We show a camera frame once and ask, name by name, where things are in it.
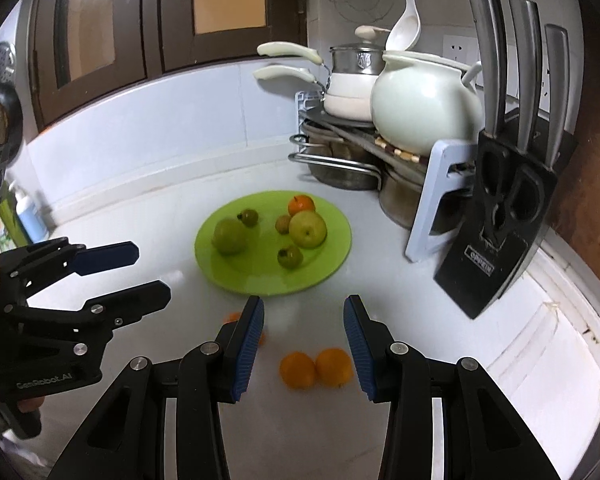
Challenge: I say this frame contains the grey pot rack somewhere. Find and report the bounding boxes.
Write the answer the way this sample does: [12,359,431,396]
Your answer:
[289,91,481,264]

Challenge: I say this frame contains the orange tangerine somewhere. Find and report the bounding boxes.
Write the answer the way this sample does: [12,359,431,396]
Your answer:
[287,195,316,217]
[222,311,268,347]
[315,347,354,387]
[279,352,317,390]

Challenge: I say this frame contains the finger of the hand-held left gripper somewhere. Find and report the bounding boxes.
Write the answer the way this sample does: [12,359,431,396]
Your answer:
[4,280,173,357]
[0,237,141,307]

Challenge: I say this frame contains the green dish soap bottle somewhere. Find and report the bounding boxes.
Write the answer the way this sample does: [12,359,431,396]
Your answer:
[0,195,21,254]

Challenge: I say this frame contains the black frying pan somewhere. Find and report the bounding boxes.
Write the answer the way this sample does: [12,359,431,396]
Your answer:
[0,85,24,167]

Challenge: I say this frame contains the yellow-green apple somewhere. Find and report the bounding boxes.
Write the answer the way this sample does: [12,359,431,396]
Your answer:
[288,210,328,249]

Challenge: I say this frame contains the green plastic plate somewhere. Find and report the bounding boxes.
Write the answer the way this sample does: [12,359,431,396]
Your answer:
[194,190,353,296]

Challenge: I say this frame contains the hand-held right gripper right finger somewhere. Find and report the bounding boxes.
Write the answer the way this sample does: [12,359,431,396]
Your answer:
[343,294,561,480]

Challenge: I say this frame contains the white ceramic pot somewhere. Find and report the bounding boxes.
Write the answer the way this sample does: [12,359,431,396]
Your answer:
[370,50,485,157]

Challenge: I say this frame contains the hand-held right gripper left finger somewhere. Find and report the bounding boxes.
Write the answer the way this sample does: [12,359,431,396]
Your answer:
[47,295,266,480]

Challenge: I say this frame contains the steel pot with lid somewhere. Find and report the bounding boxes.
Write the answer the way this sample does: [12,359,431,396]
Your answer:
[329,25,392,76]

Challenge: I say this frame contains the black knife block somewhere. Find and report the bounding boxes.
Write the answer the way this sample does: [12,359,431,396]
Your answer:
[434,130,579,321]

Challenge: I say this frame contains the white ladle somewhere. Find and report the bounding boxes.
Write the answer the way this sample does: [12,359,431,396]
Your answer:
[385,0,422,54]

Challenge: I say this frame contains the wooden beaded trivet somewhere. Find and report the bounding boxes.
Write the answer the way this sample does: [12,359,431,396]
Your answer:
[374,137,422,164]

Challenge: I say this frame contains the white-handled pan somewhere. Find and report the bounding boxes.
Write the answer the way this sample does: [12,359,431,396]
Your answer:
[256,41,381,104]
[253,65,378,122]

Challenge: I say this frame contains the person's left hand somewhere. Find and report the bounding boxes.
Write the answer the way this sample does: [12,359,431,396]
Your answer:
[15,396,46,415]

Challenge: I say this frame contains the dark brown framed window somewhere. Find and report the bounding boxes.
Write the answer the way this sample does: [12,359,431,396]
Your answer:
[27,0,312,132]

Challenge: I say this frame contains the steel-handled knife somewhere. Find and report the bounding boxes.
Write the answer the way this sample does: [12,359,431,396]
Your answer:
[466,0,509,139]
[508,0,541,154]
[544,24,571,169]

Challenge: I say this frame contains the white power outlet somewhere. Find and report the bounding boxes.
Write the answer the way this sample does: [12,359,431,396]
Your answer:
[442,35,480,64]

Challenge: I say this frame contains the white pump bottle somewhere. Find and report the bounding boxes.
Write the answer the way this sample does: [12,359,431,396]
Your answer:
[10,182,49,244]

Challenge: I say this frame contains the brown wooden cutting board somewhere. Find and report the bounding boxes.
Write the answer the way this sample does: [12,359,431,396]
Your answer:
[547,0,600,281]

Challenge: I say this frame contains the steel pot with wire handle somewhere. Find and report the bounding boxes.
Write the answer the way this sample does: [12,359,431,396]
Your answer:
[289,127,384,192]

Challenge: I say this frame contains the large green apple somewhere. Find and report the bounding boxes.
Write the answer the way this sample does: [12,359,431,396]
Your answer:
[213,217,247,255]

